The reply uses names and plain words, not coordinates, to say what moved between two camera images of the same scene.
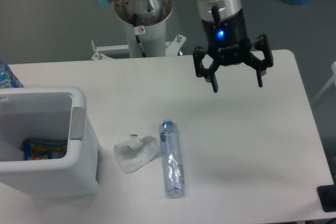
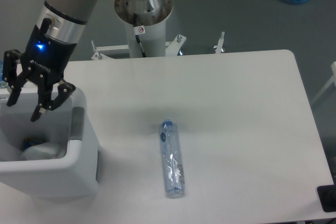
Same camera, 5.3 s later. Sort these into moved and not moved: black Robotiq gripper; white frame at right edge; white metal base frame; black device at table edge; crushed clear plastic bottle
Moved: black Robotiq gripper
Not moved: white metal base frame; crushed clear plastic bottle; white frame at right edge; black device at table edge
